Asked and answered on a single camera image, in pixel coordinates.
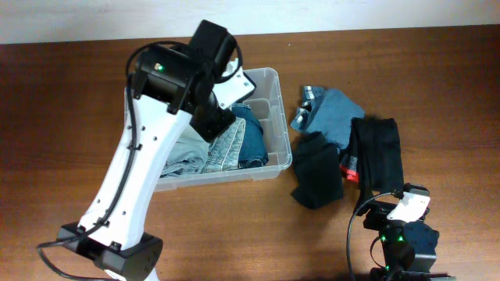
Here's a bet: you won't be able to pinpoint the dark blue jeans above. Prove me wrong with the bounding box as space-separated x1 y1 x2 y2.
231 103 269 169

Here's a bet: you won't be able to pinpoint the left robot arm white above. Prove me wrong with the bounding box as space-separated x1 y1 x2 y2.
56 20 255 280

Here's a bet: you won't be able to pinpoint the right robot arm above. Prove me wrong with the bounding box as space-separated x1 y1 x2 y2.
363 183 456 281

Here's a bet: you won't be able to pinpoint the blue grey folded garment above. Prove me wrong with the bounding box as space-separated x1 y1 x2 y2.
291 85 365 151

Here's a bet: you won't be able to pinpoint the black garment with red trim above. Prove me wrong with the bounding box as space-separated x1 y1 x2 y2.
340 118 404 206

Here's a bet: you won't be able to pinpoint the black folded garment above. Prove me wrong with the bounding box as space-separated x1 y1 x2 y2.
291 132 344 209

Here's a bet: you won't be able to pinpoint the clear plastic storage bin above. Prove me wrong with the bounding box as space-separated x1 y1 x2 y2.
123 66 293 193

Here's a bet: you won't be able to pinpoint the light blue jeans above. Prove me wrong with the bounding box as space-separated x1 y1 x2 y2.
160 117 246 178

